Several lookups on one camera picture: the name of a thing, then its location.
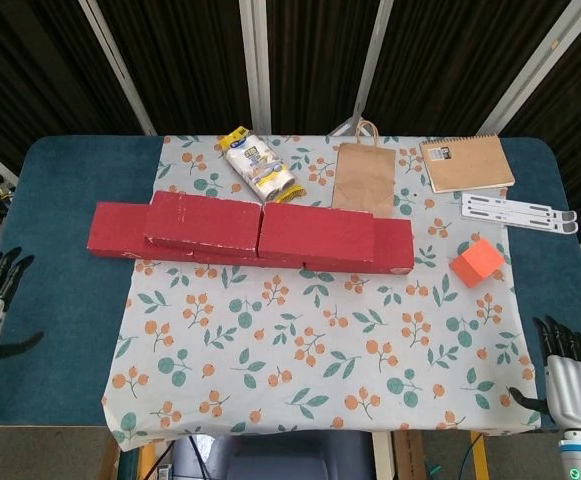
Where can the white folding stand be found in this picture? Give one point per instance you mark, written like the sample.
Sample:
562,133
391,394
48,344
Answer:
510,212

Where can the orange cube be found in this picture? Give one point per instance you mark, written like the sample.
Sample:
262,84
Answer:
477,262

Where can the brown spiral notebook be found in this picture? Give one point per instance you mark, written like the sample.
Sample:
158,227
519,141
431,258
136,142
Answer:
465,162

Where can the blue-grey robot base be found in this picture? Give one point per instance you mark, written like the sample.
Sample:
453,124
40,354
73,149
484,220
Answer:
290,457

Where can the pack of bag rolls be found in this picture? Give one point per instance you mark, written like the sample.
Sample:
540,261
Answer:
260,167

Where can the brown paper bag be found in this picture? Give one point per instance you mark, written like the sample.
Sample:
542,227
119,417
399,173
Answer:
362,175

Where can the floral print tablecloth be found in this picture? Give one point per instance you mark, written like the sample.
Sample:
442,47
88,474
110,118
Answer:
320,320

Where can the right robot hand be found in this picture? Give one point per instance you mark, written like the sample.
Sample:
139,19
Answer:
572,390

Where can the white partition post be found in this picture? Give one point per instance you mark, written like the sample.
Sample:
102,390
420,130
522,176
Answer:
120,65
372,60
535,55
256,60

